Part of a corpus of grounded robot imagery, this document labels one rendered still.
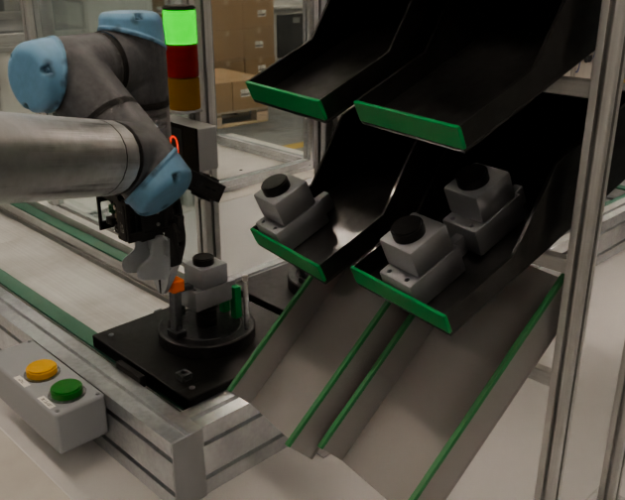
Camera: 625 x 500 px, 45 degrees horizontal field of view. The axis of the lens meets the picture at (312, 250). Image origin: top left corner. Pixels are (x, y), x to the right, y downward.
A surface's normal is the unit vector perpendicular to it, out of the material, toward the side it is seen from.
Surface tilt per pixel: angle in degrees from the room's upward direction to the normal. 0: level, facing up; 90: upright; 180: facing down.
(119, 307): 0
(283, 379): 45
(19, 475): 0
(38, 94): 89
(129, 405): 0
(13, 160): 85
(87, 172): 107
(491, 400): 90
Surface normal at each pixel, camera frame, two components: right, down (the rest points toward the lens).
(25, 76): -0.54, 0.31
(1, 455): 0.00, -0.93
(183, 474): 0.70, 0.26
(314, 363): -0.59, -0.51
